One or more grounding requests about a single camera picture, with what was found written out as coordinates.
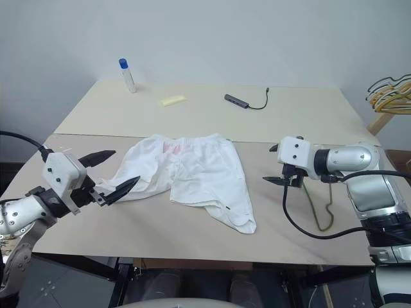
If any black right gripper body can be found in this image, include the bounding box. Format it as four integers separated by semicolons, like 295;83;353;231
281;163;305;189

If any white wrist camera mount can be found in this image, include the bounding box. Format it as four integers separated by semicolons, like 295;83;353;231
277;135;317;181
41;151;88;216

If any grey USB hub with cable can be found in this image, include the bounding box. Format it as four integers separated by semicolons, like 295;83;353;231
223;87;271;111

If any white shorts garment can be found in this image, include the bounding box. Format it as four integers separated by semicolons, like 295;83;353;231
95;133;258;235

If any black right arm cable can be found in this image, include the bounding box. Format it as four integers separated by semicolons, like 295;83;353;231
281;184;370;240
320;169;411;184

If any pale yellow packet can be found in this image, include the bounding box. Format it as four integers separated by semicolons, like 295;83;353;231
157;93;188;107

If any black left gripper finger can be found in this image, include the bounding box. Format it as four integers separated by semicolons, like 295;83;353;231
78;149;116;168
103;175;142;207

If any light wooden stand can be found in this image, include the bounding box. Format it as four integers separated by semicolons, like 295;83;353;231
367;110;398;136

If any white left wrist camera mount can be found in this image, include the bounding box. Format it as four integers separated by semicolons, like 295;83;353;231
41;151;88;216

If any brown wooden furniture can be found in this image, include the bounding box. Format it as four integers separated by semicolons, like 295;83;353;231
384;148;411;173

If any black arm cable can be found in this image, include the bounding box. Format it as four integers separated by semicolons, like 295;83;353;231
0;130;49;155
281;184;370;240
320;169;411;184

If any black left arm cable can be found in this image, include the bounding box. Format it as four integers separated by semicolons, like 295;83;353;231
0;130;49;155

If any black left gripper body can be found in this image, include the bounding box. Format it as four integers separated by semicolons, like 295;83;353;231
71;175;107;210

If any pale grey rounded robot body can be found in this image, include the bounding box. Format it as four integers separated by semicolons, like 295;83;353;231
120;295;234;308

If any olive green wire hanger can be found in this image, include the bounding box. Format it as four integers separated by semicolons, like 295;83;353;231
301;182;335;232

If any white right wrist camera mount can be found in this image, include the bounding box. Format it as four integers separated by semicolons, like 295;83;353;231
277;135;317;181

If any light wooden stick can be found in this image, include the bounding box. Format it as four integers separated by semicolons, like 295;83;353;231
320;265;335;308

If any white bottle with blue cap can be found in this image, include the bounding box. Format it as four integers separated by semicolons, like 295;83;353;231
118;57;137;94

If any dark grey floor panel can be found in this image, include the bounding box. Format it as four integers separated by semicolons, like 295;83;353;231
17;255;118;308

